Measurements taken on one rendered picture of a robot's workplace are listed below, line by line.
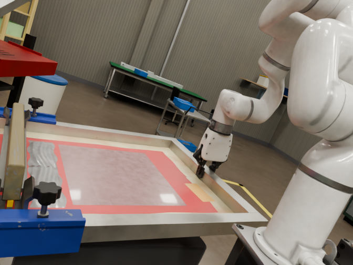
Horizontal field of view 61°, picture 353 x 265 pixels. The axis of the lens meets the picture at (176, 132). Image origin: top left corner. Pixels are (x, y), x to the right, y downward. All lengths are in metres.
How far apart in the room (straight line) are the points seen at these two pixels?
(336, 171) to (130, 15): 8.14
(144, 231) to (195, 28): 8.41
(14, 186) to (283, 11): 0.65
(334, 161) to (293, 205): 0.10
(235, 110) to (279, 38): 0.22
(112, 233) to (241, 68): 9.08
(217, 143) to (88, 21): 7.63
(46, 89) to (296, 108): 3.54
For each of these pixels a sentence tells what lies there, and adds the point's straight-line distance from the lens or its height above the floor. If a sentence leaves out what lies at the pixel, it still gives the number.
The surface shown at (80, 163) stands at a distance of 0.91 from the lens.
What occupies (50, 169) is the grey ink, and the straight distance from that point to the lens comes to 0.84.
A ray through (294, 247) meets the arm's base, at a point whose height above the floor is 1.17.
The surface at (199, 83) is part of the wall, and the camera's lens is 9.08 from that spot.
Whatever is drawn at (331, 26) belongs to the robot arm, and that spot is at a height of 1.52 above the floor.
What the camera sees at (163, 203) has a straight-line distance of 0.81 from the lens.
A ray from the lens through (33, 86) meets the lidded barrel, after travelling 3.89.
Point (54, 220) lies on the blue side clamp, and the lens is 0.57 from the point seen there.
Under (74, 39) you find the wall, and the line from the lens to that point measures 8.45.
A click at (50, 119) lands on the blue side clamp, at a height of 1.06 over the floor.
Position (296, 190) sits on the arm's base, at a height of 1.26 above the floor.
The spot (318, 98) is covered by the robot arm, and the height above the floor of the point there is 1.41.
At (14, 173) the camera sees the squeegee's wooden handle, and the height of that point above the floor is 1.09.
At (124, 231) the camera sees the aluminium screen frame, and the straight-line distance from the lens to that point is 0.63.
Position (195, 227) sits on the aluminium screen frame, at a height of 1.06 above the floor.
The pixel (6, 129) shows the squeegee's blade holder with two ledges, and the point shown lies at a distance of 0.97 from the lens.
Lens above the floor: 1.38
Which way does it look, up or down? 12 degrees down
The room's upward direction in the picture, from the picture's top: 22 degrees clockwise
